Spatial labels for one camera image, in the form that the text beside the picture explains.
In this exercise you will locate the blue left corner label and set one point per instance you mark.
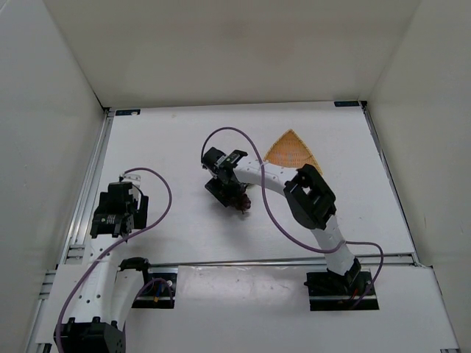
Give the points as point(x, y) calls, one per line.
point(129, 112)

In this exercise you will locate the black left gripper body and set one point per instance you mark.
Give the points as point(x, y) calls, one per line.
point(109, 228)

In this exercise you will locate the dark red fake grapes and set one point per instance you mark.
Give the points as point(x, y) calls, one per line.
point(241, 203)

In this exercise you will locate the woven bamboo fruit bowl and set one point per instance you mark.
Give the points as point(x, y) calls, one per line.
point(290, 151)

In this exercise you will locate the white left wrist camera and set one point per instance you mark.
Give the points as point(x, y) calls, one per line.
point(129, 177)

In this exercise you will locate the aluminium front table rail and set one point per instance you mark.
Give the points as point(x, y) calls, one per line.
point(74, 257)

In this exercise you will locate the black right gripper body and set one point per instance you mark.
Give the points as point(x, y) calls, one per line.
point(222, 190)

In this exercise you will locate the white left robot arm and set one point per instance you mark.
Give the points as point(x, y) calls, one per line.
point(93, 316)

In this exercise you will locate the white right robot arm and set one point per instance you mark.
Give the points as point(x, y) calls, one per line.
point(310, 200)

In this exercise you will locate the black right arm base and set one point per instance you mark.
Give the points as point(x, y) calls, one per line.
point(326, 293)

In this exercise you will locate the aluminium left table rail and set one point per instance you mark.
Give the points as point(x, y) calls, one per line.
point(78, 228)

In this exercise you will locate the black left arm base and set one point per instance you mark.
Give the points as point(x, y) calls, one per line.
point(157, 295)

